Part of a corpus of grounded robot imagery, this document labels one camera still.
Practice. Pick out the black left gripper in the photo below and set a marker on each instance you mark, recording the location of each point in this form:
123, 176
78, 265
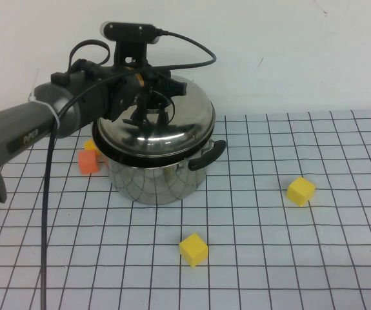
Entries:
166, 85

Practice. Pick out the stainless steel pot lid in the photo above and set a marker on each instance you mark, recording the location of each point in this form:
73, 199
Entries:
182, 129

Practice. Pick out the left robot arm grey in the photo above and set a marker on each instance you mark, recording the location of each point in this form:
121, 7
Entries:
17, 129

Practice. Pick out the small yellow foam cube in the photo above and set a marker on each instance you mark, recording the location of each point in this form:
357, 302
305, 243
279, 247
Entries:
90, 145

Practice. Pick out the orange foam cube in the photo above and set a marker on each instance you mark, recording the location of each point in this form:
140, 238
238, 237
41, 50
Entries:
87, 162

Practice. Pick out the white zip tie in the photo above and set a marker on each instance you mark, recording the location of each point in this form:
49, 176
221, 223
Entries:
52, 113

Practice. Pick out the white grid-lined table mat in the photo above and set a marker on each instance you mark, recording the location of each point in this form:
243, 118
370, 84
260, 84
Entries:
269, 258

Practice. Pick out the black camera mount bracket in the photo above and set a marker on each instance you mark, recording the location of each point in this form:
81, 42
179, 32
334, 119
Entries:
130, 55

